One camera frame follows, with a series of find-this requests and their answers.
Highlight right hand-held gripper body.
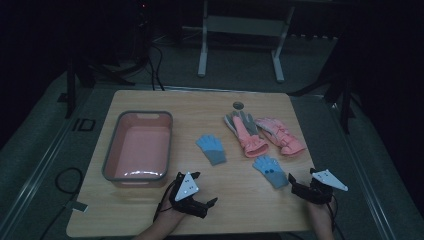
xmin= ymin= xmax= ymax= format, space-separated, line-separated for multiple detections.
xmin=291 ymin=168 xmax=350 ymax=206

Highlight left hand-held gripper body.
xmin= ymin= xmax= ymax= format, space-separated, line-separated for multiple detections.
xmin=168 ymin=171 xmax=210 ymax=220

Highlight blue knit glove dark dots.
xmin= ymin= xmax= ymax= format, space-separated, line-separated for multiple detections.
xmin=252 ymin=155 xmax=290 ymax=190

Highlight plain blue knit glove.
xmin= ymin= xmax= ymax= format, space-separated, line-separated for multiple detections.
xmin=195 ymin=133 xmax=228 ymax=167

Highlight pink basin with grey rim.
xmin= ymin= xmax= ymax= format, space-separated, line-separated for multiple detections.
xmin=101 ymin=110 xmax=174 ymax=189

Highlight person's right hand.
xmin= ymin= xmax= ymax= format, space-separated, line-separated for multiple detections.
xmin=306 ymin=199 xmax=335 ymax=216

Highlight person's left hand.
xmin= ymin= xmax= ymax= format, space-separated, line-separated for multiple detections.
xmin=154 ymin=206 xmax=188 ymax=230

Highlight pink padded glove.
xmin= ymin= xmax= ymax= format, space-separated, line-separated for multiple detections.
xmin=254 ymin=116 xmax=308 ymax=157

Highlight pink glove with grey palm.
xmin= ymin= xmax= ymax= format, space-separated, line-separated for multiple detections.
xmin=223 ymin=110 xmax=270 ymax=159

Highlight black stand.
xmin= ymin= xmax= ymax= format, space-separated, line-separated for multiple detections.
xmin=289 ymin=33 xmax=358 ymax=135

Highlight grey tape piece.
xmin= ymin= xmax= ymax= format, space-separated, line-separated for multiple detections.
xmin=65 ymin=200 xmax=89 ymax=213

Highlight black tripod with red light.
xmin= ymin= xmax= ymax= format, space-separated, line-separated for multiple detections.
xmin=87 ymin=0 xmax=155 ymax=86

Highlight white metal stand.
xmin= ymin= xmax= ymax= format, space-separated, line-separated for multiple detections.
xmin=197 ymin=0 xmax=296 ymax=84

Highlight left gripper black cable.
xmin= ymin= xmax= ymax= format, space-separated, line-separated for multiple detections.
xmin=152 ymin=179 xmax=178 ymax=224

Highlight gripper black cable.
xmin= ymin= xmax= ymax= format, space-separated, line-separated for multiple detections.
xmin=327 ymin=195 xmax=338 ymax=234
xmin=152 ymin=179 xmax=178 ymax=224

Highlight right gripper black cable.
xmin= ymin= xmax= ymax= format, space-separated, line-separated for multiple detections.
xmin=327 ymin=195 xmax=338 ymax=234

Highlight black floor cables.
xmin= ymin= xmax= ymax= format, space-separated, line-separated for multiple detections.
xmin=146 ymin=43 xmax=166 ymax=92

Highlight black cable loop on floor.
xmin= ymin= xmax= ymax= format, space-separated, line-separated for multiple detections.
xmin=39 ymin=167 xmax=85 ymax=240

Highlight black stand post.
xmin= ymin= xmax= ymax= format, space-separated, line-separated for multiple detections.
xmin=57 ymin=58 xmax=78 ymax=120

